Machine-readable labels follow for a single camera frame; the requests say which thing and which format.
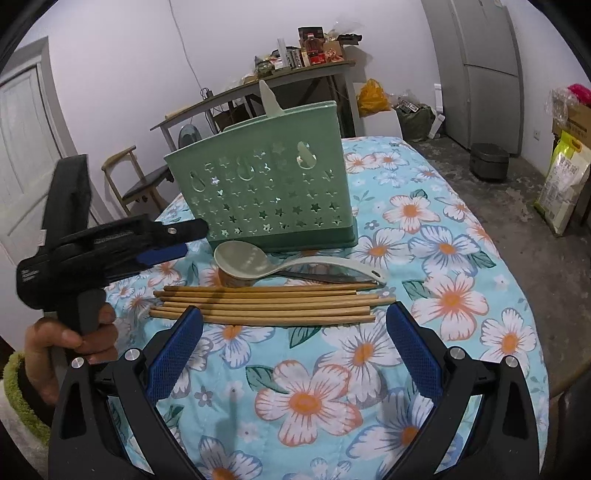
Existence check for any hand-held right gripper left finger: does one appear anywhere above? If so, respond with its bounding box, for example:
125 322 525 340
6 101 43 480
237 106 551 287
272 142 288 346
48 305 218 480

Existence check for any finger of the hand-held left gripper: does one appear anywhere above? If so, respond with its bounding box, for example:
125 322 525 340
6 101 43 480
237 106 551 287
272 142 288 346
139 244 188 267
154 218 209 244

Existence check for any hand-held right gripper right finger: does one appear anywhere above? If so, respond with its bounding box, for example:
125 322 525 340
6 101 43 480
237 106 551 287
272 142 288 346
383 302 541 480

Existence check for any beige plastic ladle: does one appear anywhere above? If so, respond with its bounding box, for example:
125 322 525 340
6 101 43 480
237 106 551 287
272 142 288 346
213 240 387 284

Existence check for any green plastic utensil holder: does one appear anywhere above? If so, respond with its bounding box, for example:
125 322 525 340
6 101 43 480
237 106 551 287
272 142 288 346
164 99 358 254

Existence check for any row of wooden chopsticks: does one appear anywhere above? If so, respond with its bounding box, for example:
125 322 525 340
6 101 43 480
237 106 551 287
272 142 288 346
148 284 398 326

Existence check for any person's left forearm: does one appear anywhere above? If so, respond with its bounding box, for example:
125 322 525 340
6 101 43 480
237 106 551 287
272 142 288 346
0 351 54 462

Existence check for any person's left hand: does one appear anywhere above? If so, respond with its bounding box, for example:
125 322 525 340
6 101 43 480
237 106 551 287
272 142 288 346
25 302 118 407

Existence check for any floral blue blanket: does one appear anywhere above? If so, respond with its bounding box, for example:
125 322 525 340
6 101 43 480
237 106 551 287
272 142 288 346
104 136 550 480

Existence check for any wooden chair black seat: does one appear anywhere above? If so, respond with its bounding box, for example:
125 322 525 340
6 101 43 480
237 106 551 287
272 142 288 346
102 145 174 215

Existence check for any white panel door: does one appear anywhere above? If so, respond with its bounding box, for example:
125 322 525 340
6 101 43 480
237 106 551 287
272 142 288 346
0 37 112 315

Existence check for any dark slim utensil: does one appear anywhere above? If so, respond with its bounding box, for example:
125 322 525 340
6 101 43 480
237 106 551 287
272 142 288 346
277 270 386 289

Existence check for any beige rice paddle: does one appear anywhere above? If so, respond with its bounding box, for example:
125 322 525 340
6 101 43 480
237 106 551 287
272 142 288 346
259 79 289 116

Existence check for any long grey desk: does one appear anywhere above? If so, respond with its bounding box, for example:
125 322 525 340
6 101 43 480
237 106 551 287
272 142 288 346
150 60 358 153

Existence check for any dark rice cooker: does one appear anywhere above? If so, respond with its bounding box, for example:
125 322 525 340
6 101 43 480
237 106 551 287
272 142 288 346
469 143 510 182

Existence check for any yellow white rice bag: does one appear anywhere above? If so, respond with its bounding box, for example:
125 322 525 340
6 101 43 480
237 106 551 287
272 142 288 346
534 130 583 236

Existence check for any yellow plastic bag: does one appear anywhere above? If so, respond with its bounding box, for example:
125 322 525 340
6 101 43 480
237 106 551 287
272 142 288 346
358 78 391 116

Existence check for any green bag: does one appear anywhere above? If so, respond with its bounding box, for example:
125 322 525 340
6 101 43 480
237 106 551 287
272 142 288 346
394 104 437 141

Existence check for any grey refrigerator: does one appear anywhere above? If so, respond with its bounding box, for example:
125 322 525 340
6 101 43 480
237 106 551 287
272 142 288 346
422 0 525 155

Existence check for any cardboard box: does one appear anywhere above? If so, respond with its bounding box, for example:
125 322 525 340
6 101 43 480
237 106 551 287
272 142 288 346
551 104 591 139

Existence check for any white wall cable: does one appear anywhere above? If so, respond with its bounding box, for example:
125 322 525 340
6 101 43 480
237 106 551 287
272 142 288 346
168 0 204 97

